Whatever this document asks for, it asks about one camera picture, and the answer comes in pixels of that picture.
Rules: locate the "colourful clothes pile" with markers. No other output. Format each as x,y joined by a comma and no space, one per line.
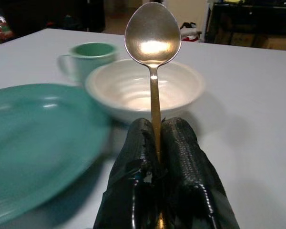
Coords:
1,29

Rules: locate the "teal green dinner plate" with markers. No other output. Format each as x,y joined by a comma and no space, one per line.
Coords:
38,143

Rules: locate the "red cloth item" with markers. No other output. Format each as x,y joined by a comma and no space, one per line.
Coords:
190,33

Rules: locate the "metal spoon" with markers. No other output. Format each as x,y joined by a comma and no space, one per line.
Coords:
152,35

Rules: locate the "black cabinet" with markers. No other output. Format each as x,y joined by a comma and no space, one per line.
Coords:
252,16

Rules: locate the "white ceramic bowl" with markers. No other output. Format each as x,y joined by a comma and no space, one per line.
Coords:
124,93

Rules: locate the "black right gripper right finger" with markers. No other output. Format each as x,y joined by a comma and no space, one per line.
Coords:
193,186

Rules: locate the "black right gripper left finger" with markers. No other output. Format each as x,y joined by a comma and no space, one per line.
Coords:
133,190

